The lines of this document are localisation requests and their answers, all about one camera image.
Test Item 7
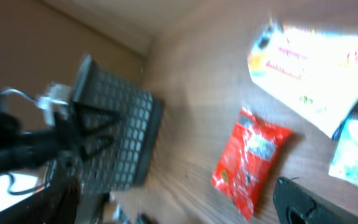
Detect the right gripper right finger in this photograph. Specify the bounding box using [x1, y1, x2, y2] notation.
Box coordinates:
[272, 176, 358, 224]

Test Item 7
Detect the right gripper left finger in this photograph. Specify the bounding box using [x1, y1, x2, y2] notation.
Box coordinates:
[0, 178, 81, 224]

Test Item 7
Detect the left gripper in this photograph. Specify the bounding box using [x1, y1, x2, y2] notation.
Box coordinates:
[23, 102, 120, 168]

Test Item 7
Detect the red snack bag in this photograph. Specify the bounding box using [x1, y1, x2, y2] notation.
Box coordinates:
[211, 107, 293, 221]

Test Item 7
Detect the teal tissue pack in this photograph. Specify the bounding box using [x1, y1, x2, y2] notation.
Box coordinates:
[328, 113, 358, 194]

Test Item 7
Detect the white wet wipes pack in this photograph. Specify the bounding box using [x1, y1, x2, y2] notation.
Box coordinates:
[247, 21, 358, 139]

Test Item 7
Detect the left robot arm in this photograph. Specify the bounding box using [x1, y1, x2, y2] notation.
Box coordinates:
[0, 91, 121, 224]

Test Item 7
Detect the grey plastic shopping basket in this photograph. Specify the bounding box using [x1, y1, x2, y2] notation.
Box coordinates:
[62, 54, 162, 195]

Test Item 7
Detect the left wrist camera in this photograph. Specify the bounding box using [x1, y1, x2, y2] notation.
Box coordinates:
[35, 83, 72, 126]

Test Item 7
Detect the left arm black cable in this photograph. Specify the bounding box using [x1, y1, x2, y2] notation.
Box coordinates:
[1, 86, 68, 197]

